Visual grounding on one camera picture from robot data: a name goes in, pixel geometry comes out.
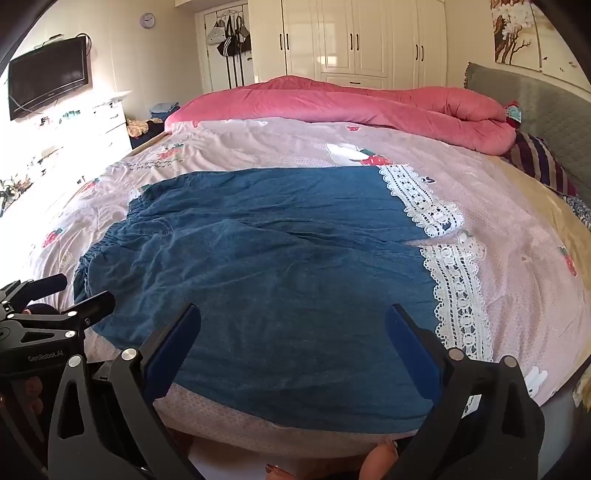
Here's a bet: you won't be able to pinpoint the black white striped bag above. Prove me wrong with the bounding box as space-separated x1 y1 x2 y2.
216 16 237 58

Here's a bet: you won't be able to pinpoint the beige bed sheet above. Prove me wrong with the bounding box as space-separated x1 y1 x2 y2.
499 157 591 296

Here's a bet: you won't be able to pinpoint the person's foot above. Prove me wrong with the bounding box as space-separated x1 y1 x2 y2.
365 440 399 480

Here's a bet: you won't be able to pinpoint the white wardrobe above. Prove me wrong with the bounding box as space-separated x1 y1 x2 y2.
248 0 448 90

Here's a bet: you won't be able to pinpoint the striped pillow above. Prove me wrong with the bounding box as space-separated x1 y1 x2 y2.
501 131 578 197

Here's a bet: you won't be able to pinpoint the grey quilted headboard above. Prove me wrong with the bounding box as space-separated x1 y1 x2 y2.
463 62 591 204

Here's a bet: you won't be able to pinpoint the blue denim pants lace trim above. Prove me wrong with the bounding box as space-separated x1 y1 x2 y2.
74 167 495 435

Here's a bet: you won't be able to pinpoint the person's left hand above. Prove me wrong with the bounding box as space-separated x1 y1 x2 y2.
23 375 47 416

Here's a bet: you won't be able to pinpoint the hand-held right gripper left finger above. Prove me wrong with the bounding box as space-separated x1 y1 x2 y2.
47 303 202 480

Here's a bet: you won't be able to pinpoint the folded blue clothes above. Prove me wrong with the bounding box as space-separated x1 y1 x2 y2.
150 102 181 121

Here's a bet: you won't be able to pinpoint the black wall television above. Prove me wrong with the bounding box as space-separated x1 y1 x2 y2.
8 36 89 121

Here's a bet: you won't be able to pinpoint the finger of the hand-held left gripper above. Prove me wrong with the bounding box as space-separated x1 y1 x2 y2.
28 274 68 296
69 291 116 329

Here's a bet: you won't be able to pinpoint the pink strawberry printed bed sheet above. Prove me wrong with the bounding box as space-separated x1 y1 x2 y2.
25 117 591 457

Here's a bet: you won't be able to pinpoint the pink comforter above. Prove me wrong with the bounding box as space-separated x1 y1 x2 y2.
165 75 518 155

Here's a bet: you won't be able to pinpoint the white door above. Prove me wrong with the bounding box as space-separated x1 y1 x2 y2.
195 2 252 93

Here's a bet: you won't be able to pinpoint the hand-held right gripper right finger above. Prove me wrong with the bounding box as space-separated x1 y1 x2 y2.
385 303 546 480

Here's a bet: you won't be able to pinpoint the floral wall painting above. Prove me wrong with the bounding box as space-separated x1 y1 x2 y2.
490 0 578 77

